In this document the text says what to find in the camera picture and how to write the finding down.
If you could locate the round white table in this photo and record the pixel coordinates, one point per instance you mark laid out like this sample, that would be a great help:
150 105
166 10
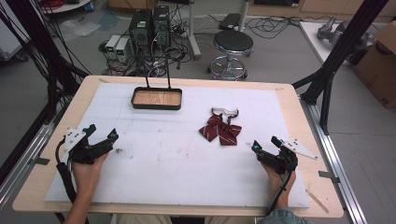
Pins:
67 5

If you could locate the grey metal stand leg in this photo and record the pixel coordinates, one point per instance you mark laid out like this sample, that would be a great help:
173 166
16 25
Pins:
193 31

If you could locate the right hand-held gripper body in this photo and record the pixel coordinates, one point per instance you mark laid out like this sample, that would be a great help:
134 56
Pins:
285 158

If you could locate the flat black box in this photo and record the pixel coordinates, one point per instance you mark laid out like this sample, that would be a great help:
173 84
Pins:
229 21

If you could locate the black tray with wooden bottom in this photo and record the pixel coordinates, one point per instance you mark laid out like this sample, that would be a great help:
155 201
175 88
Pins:
157 98

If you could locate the grey tape piece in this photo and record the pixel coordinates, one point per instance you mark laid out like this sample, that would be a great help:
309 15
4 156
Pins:
328 176
42 161

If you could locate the slim black computer tower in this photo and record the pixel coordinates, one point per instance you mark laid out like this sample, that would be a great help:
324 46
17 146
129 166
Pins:
162 26

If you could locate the aluminium rail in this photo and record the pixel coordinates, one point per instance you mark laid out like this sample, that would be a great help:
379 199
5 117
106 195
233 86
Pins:
21 161
337 174

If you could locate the white foam mat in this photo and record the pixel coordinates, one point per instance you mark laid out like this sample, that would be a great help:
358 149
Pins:
174 161

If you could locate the large black computer tower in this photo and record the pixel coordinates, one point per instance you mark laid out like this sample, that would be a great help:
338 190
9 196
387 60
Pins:
140 31

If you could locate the person's left hand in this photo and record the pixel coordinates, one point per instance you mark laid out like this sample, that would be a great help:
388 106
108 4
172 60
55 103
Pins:
87 171

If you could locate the red striped bow tie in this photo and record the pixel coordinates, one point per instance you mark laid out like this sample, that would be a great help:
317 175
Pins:
221 130

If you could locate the black metal frame strut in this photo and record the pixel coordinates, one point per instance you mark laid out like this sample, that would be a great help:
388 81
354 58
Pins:
339 49
40 46

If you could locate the person's right hand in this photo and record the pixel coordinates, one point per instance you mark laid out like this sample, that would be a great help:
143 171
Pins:
277 186

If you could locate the brown cardboard box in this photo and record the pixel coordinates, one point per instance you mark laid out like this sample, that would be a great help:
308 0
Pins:
378 65

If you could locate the white power supply box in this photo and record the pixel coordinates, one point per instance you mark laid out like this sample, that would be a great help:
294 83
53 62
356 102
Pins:
112 46
122 49

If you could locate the black round stool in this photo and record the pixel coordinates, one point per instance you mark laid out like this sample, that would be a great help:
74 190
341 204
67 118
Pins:
233 42

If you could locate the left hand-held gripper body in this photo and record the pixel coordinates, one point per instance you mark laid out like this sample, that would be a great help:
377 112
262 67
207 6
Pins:
81 152

